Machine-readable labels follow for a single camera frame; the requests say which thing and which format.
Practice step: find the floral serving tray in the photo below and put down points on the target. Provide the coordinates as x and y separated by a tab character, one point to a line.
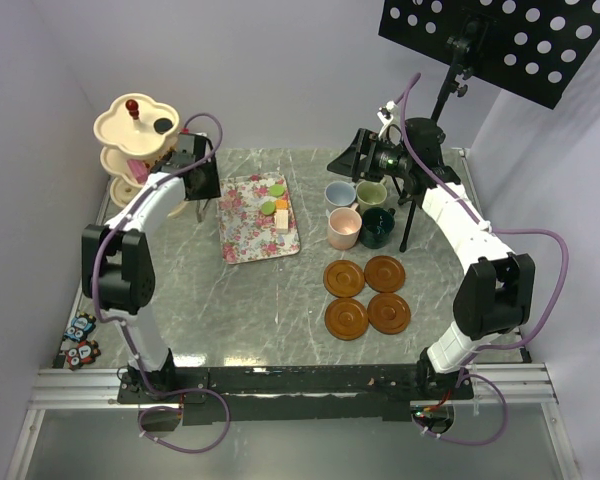
246	235

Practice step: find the pink toy popsicle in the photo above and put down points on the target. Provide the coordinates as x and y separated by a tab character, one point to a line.
138	169

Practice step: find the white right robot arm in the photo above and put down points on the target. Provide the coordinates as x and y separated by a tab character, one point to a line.
495	294

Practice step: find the dark green mug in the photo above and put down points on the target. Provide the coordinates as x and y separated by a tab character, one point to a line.
377	226

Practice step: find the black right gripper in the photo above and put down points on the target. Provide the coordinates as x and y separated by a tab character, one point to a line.
349	162

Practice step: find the metal serving tongs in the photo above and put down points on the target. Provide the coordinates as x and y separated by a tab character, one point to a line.
201	209

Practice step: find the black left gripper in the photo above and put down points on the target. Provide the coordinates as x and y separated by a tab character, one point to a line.
213	190

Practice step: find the light blue mug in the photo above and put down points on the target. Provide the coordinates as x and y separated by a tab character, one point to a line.
339	194

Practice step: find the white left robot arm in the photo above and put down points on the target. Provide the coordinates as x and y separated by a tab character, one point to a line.
117	269

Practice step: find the cream three-tier dessert stand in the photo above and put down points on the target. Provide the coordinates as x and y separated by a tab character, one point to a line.
125	131

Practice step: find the white toy donut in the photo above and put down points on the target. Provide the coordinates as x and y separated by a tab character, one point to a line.
126	191

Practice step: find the green toy macaron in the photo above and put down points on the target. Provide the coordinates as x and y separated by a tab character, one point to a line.
268	208
277	190

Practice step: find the light green mug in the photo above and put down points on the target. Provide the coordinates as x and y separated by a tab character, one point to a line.
371	194

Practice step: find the aluminium frame rail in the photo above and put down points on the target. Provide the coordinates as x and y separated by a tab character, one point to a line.
60	389

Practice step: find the black perforated calibration board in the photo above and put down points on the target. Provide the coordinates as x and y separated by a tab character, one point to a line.
532	49

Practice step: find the brown wooden coaster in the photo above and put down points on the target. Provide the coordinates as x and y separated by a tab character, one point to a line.
389	313
343	279
346	319
384	274

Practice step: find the cream toy wafer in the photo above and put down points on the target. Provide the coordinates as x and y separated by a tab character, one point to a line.
282	221

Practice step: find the black toy cookie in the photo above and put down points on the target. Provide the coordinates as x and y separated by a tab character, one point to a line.
162	125

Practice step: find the pink mug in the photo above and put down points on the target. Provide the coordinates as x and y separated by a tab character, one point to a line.
344	225

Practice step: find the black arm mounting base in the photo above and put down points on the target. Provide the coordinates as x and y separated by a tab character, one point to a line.
273	393

